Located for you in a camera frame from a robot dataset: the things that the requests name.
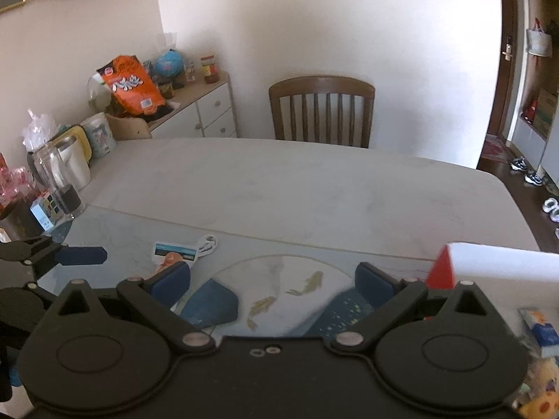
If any cardboard box with green print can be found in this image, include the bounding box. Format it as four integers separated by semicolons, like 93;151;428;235
533;88;559;137

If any white orange barcode packet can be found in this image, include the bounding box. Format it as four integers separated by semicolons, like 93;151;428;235
152;252;184;277

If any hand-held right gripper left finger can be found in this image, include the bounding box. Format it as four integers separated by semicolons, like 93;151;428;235
50;262;217;354

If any pink packet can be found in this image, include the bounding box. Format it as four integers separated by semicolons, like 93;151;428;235
0;153;38;219

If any large orange snack bag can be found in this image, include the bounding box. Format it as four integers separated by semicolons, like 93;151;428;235
97;54;169;123

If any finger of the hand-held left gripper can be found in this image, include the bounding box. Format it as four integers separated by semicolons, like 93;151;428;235
0;235;108;281
0;283;58;328

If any red cardboard box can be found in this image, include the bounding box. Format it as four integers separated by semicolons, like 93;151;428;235
426;241;559;419

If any wooden slat-back chair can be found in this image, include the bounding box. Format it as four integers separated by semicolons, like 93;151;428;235
268;76;376;149

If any glass jar with dark contents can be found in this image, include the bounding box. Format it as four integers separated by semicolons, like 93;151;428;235
32;142;87;220

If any white plastic bag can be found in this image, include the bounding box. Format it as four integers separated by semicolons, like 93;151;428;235
87;74;115;114

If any white wooden wall cabinet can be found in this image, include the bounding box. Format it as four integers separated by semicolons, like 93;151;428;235
511;0;559;193

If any white sideboard cabinet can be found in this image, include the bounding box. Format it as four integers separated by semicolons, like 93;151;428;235
146;70;240;140

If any orange bread packet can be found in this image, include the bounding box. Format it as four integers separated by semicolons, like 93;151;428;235
517;358;559;419

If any plain cardboard box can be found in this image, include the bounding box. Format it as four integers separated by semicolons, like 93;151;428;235
105;113;153;141

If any dark brown door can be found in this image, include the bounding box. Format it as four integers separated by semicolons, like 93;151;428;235
485;0;531;149

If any small white curled wrapper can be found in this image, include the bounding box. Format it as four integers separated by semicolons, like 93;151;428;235
196;235;220;255

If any clear crumpled plastic bag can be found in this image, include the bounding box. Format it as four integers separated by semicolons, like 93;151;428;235
21;108;59;151

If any blue white tissue packet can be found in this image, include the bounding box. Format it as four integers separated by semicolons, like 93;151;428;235
519;308;559;359

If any blue globe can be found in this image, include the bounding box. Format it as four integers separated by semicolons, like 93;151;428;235
155;49;185;90

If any small colourful box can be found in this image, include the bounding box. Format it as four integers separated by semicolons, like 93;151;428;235
30;191;65;231

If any yellow container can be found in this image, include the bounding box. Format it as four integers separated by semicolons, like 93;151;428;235
59;125;93;164

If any red lid jar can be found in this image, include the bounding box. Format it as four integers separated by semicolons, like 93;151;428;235
200;54;220;84

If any white packet with teal picture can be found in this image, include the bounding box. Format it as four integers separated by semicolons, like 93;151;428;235
154;241;198;263

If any red door mat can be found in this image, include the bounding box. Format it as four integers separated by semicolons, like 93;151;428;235
480;137;507;160

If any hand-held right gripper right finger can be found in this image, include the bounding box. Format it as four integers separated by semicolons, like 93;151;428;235
329;262;499;354

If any hanging pale tote bag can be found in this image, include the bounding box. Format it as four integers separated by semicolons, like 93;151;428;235
526;20;554;58

